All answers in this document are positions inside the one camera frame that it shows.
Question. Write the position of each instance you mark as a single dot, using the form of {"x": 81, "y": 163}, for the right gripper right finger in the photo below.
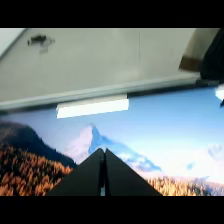
{"x": 125, "y": 180}

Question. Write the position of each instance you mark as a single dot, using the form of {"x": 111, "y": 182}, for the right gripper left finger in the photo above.
{"x": 85, "y": 178}

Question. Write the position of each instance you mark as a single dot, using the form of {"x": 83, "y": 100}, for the black garment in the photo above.
{"x": 214, "y": 55}

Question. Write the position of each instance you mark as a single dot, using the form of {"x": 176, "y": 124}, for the silver frame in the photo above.
{"x": 100, "y": 89}

